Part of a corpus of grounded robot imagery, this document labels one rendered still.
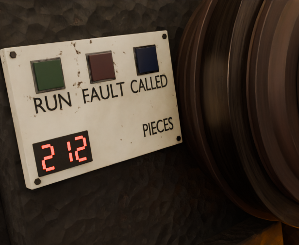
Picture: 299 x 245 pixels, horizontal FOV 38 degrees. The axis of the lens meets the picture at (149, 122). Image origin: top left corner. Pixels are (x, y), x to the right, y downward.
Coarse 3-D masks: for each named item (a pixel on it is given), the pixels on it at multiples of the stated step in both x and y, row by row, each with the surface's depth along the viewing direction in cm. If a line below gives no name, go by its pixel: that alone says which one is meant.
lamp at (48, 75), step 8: (40, 64) 55; (48, 64) 56; (56, 64) 57; (40, 72) 55; (48, 72) 56; (56, 72) 57; (40, 80) 56; (48, 80) 56; (56, 80) 57; (40, 88) 56; (48, 88) 56
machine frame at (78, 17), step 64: (0, 0) 55; (64, 0) 60; (128, 0) 66; (192, 0) 74; (0, 64) 55; (0, 128) 57; (0, 192) 63; (64, 192) 61; (128, 192) 67; (192, 192) 75
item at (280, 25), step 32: (288, 0) 62; (256, 32) 60; (288, 32) 60; (256, 64) 58; (288, 64) 59; (256, 96) 59; (288, 96) 60; (256, 128) 60; (288, 128) 60; (288, 160) 63; (288, 192) 64
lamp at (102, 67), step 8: (88, 56) 60; (96, 56) 60; (104, 56) 61; (96, 64) 60; (104, 64) 61; (112, 64) 62; (96, 72) 60; (104, 72) 61; (112, 72) 62; (96, 80) 60
